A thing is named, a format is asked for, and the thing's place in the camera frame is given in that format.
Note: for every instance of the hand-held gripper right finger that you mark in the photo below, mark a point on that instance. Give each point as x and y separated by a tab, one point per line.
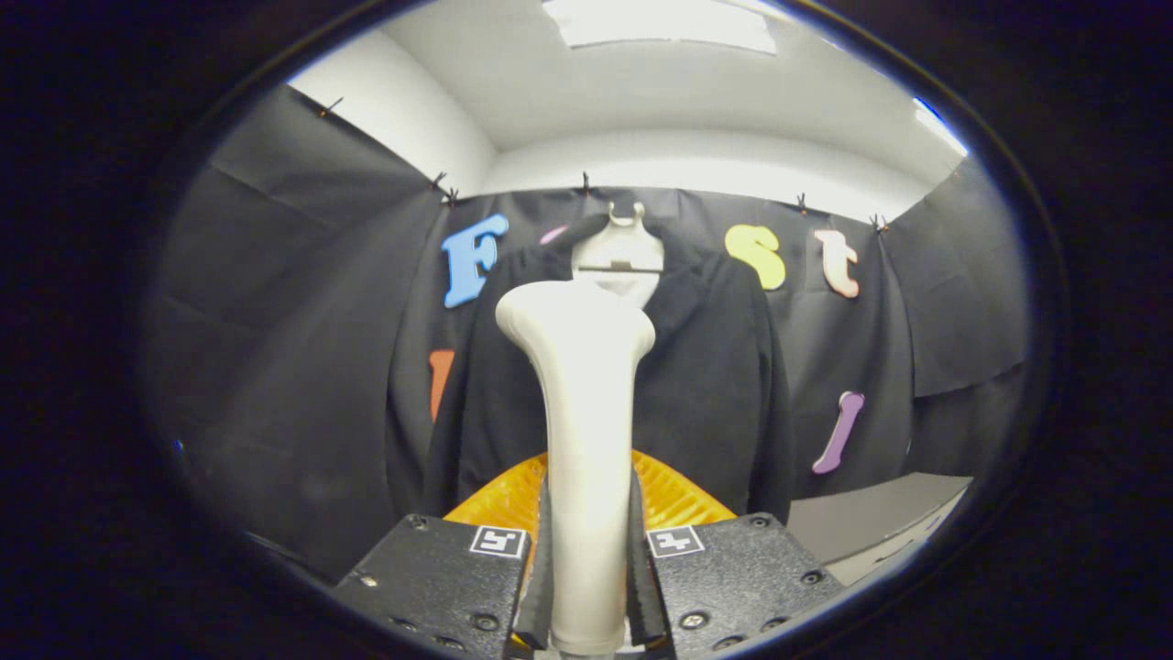
641	596

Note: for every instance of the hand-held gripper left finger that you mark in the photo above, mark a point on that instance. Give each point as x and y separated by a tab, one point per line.
541	596

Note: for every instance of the black suit jacket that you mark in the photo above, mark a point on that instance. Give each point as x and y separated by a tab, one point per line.
715	385

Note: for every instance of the grey and beige cabinet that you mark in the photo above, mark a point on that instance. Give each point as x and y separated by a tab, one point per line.
871	513

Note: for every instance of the white mannequin torso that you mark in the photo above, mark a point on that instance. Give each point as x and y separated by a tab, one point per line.
619	249

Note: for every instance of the black backdrop cloth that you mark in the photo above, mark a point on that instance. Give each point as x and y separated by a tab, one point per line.
293	321

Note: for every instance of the ceiling light panel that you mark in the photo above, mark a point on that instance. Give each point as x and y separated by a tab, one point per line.
660	20

